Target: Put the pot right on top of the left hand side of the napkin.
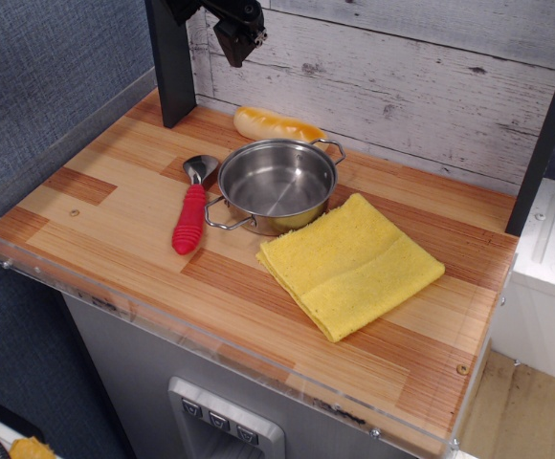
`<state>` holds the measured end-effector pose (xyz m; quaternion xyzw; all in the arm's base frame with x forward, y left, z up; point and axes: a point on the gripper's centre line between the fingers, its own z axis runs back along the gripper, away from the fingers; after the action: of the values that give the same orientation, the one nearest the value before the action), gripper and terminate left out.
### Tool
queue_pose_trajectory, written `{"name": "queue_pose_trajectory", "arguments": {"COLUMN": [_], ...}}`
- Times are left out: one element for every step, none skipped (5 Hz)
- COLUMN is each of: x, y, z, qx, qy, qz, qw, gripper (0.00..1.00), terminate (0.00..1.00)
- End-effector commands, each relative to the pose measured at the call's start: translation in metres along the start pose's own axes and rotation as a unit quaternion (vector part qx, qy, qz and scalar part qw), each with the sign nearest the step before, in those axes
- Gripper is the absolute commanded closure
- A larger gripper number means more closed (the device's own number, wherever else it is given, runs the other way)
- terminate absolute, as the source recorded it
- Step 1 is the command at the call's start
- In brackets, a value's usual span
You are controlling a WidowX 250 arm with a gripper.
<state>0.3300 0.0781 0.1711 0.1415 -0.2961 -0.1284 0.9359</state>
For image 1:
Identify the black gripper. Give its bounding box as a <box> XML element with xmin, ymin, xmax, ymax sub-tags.
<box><xmin>200</xmin><ymin>0</ymin><xmax>267</xmax><ymax>67</ymax></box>

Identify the stainless steel pot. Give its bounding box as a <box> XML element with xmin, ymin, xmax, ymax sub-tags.
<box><xmin>205</xmin><ymin>139</ymin><xmax>346</xmax><ymax>236</ymax></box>

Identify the yellow cloth napkin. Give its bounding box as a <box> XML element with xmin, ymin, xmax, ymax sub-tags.
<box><xmin>256</xmin><ymin>193</ymin><xmax>445</xmax><ymax>342</ymax></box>

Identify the toy bread loaf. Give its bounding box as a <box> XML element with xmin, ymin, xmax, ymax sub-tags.
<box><xmin>233</xmin><ymin>106</ymin><xmax>326</xmax><ymax>142</ymax></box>

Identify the clear acrylic table guard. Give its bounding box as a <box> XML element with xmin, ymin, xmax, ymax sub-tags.
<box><xmin>0</xmin><ymin>66</ymin><xmax>519</xmax><ymax>459</ymax></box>

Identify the grey toy fridge cabinet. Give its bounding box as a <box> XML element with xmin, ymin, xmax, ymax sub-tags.
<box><xmin>65</xmin><ymin>296</ymin><xmax>408</xmax><ymax>458</ymax></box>

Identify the white toy sink unit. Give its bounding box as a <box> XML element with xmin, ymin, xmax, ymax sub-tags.
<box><xmin>490</xmin><ymin>179</ymin><xmax>555</xmax><ymax>377</ymax></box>

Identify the black object bottom left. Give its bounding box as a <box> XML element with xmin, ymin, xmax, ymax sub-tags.
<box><xmin>0</xmin><ymin>405</ymin><xmax>45</xmax><ymax>458</ymax></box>

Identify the yellow object bottom left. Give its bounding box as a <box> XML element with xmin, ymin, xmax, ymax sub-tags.
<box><xmin>9</xmin><ymin>437</ymin><xmax>56</xmax><ymax>459</ymax></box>

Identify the black left vertical post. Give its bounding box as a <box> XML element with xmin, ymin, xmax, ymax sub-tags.
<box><xmin>144</xmin><ymin>0</ymin><xmax>196</xmax><ymax>128</ymax></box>

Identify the black vertical post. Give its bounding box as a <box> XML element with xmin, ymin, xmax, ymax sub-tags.
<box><xmin>505</xmin><ymin>91</ymin><xmax>555</xmax><ymax>236</ymax></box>
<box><xmin>144</xmin><ymin>0</ymin><xmax>196</xmax><ymax>128</ymax></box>

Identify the red handled metal spoon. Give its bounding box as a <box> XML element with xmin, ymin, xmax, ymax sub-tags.
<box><xmin>171</xmin><ymin>155</ymin><xmax>218</xmax><ymax>255</ymax></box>

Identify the black right vertical post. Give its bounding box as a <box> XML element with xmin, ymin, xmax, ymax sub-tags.
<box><xmin>505</xmin><ymin>91</ymin><xmax>555</xmax><ymax>236</ymax></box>

